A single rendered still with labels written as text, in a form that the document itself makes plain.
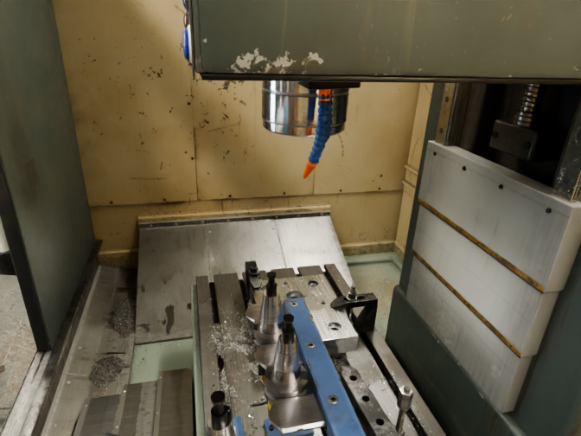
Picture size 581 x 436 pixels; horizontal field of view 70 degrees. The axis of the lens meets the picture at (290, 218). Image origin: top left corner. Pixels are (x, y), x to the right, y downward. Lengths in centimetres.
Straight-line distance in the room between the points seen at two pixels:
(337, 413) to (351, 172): 153
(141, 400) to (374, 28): 114
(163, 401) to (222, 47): 103
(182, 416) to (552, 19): 112
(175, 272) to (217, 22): 144
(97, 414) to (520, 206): 117
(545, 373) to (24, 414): 120
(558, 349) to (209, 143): 141
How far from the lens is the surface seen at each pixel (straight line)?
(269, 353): 68
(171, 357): 158
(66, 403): 146
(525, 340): 101
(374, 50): 48
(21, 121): 133
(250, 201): 193
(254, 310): 76
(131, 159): 185
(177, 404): 127
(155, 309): 171
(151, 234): 193
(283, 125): 74
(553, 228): 90
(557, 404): 106
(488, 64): 55
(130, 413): 130
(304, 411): 61
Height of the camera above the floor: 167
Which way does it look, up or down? 24 degrees down
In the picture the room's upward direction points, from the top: 2 degrees clockwise
